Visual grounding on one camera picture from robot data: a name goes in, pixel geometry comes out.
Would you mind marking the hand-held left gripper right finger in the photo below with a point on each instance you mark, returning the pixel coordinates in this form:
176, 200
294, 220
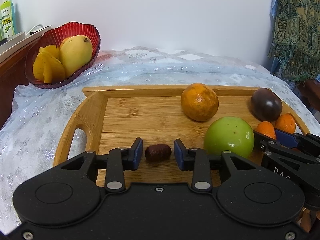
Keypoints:
178, 155

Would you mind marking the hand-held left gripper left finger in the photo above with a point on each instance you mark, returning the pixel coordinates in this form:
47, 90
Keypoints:
138, 155

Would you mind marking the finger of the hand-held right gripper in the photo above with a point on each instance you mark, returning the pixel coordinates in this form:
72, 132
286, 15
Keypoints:
267, 142
285, 137

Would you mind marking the tangerine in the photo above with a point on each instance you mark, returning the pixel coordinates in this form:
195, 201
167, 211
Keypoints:
285, 123
267, 130

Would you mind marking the red date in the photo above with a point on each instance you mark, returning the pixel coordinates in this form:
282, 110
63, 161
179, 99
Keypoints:
158, 153

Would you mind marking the wooden tray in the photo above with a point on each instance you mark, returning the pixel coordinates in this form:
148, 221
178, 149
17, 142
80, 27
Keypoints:
140, 120

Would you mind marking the dark purple passion fruit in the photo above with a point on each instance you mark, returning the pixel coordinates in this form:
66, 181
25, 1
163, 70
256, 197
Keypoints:
266, 103

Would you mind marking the green apple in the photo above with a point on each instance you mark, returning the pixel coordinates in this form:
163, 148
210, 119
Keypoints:
228, 137

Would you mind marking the large orange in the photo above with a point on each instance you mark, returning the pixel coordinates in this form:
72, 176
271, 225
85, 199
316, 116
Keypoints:
200, 102

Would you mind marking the dark wooden stool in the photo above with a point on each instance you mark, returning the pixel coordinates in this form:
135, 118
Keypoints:
310, 92

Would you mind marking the green patterned cloth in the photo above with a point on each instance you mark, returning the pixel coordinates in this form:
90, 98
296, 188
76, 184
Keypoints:
297, 30

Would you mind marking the red glass bowl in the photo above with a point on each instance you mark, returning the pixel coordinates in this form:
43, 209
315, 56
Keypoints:
50, 83

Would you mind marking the yellow mango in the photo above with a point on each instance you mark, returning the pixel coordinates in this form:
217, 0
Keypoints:
75, 55

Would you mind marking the yellow starfruit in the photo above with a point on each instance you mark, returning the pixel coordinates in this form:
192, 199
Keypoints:
47, 67

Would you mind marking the orange-yellow mango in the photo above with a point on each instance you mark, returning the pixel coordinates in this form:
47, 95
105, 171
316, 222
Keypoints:
63, 41

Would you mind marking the brown wooden cabinet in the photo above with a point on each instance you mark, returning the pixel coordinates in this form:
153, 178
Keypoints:
10, 85

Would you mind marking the white tray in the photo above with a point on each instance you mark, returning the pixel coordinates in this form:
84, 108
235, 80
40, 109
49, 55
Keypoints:
15, 38

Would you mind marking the green label bottle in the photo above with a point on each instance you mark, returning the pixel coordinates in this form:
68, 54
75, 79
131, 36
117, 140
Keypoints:
6, 17

